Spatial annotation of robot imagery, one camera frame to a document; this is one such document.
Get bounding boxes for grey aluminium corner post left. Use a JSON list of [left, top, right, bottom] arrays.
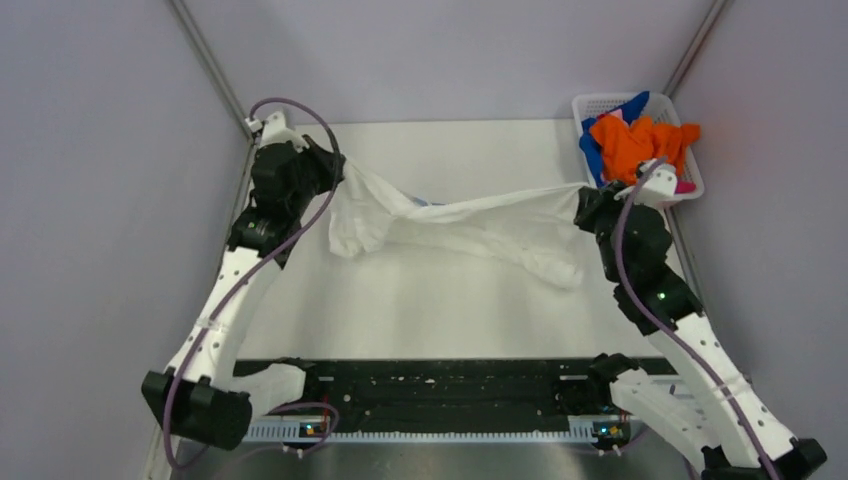
[[165, 0, 252, 141]]

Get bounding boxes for white t shirt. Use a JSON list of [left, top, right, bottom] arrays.
[[328, 160, 585, 289]]

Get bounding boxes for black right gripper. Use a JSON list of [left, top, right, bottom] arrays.
[[572, 179, 649, 282]]

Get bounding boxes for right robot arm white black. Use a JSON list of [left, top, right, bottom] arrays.
[[574, 159, 827, 479]]

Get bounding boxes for grey aluminium corner post right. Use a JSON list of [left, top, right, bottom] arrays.
[[662, 0, 735, 97]]

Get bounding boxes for grey slotted cable duct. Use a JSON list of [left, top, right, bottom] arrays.
[[242, 419, 625, 444]]

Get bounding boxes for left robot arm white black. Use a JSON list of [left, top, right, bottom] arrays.
[[141, 114, 345, 450]]

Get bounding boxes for grey aluminium corner post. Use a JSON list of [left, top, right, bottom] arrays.
[[165, 0, 252, 141], [662, 0, 735, 97]]

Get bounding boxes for blue t shirt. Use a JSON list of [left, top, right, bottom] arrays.
[[579, 91, 650, 186]]

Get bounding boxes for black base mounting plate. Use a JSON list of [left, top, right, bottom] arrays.
[[231, 357, 680, 435]]

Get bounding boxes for pink garment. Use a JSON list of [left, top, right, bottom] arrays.
[[675, 181, 697, 195]]

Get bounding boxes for orange t shirt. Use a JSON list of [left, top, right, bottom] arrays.
[[589, 116, 701, 185]]

